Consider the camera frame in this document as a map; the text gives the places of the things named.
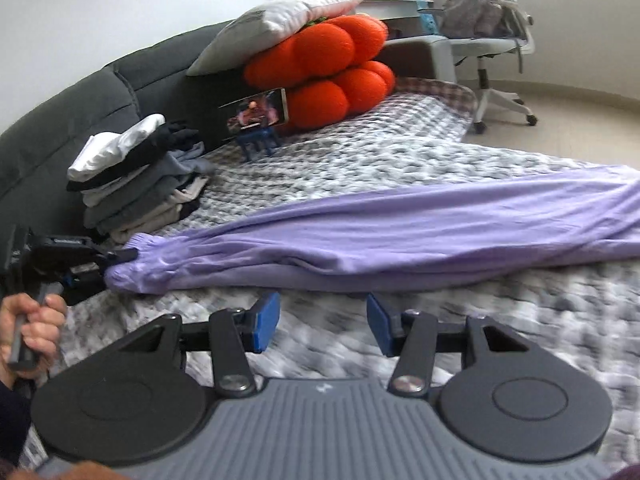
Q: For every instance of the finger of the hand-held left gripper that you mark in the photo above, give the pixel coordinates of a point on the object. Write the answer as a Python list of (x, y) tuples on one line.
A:
[(120, 256)]

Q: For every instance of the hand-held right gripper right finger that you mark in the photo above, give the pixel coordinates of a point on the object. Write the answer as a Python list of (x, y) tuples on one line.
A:
[(380, 325)]

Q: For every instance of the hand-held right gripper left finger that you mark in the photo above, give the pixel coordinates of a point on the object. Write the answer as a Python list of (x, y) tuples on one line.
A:
[(265, 320)]

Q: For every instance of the purple pants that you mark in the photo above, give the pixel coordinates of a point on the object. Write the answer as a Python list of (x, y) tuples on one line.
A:
[(400, 230)]

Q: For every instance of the stack of folded clothes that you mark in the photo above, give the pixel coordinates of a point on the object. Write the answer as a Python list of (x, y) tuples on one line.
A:
[(135, 195)]

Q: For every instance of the person's left hand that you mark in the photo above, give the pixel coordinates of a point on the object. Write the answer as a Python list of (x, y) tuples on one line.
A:
[(47, 330)]

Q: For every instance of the smartphone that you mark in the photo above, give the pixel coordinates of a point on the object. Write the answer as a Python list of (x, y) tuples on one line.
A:
[(255, 112)]

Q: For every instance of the white pillow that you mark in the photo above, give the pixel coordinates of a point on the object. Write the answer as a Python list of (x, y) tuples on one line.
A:
[(265, 25)]

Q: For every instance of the orange pumpkin cushion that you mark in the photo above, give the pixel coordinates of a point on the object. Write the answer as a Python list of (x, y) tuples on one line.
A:
[(330, 50)]

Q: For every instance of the grey office chair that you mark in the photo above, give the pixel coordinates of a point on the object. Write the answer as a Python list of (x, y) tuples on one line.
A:
[(487, 47)]

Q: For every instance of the blue patterned box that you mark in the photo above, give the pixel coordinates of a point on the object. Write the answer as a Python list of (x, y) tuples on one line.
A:
[(425, 20)]

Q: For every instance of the white desk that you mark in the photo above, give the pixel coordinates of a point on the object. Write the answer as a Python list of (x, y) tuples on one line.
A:
[(395, 5)]

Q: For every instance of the grey backpack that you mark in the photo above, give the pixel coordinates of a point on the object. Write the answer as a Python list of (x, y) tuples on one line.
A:
[(470, 10)]

